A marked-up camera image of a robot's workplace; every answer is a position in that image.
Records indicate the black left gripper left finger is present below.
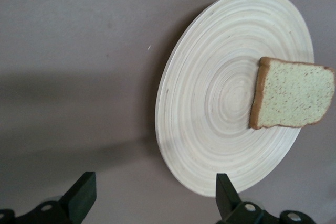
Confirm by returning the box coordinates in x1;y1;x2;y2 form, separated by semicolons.
0;171;97;224

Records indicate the slice of bread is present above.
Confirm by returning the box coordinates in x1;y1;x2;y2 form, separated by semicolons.
248;56;336;130

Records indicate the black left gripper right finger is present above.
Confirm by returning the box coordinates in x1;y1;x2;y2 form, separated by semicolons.
215;173;315;224

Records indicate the round pale wooden plate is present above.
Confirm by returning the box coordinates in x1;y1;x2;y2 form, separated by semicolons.
155;0;315;198

